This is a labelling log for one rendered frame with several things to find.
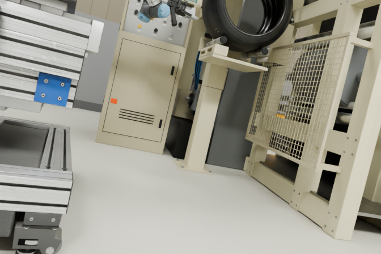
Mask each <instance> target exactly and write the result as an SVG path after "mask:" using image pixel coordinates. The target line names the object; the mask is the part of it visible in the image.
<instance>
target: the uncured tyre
mask: <svg viewBox="0 0 381 254"><path fill-rule="evenodd" d="M261 1H262V4H263V8H264V18H263V22H262V25H261V27H260V28H259V30H258V31H257V32H256V33H255V34H250V33H246V32H244V31H242V30H240V29H239V28H238V27H237V26H236V25H235V24H234V23H233V22H232V20H231V19H230V17H229V15H228V12H227V9H226V0H202V17H203V21H204V24H205V27H206V29H207V31H208V33H209V34H210V36H211V37H212V38H213V39H214V40H215V39H217V38H219V37H221V36H226V37H227V42H226V43H224V44H221V45H223V46H226V47H229V50H232V51H235V52H249V51H252V50H257V49H261V48H264V47H267V46H269V45H271V44H272V43H274V42H275V41H276V40H278V39H279V38H280V36H281V35H282V34H283V33H284V32H285V30H286V29H287V26H288V25H289V23H290V19H291V16H292V13H293V0H261ZM208 26H209V27H208ZM207 27H208V28H207ZM216 27H217V28H218V30H219V31H220V33H218V32H217V31H216V30H215V28H216ZM237 49H239V50H237Z"/></svg>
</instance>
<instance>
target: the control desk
mask: <svg viewBox="0 0 381 254"><path fill-rule="evenodd" d="M142 3H143V0H126V1H125V6H124V11H123V15H122V19H121V23H120V28H119V33H118V38H117V43H116V47H115V52H114V56H113V61H112V66H111V70H110V74H109V79H108V84H107V89H106V92H105V96H104V100H103V107H102V110H101V115H100V120H99V126H98V131H97V135H96V140H95V142H98V143H104V144H108V145H114V146H120V147H126V148H129V149H135V150H141V151H147V152H151V153H157V154H163V150H164V145H165V142H166V137H167V132H168V128H169V124H170V120H171V115H172V110H173V106H174V102H175V97H176V93H177V88H178V85H179V80H180V76H181V71H182V68H183V63H184V58H185V54H186V51H187V46H188V41H189V37H190V34H191V29H192V24H193V19H188V18H185V17H183V16H180V15H178V14H176V20H177V25H176V26H175V27H173V26H172V25H171V16H170V14H169V16H168V17H166V18H151V20H150V21H149V22H148V23H145V22H143V21H141V20H139V18H138V14H139V11H140V9H141V6H142ZM111 98H114V99H117V104H113V103H111Z"/></svg>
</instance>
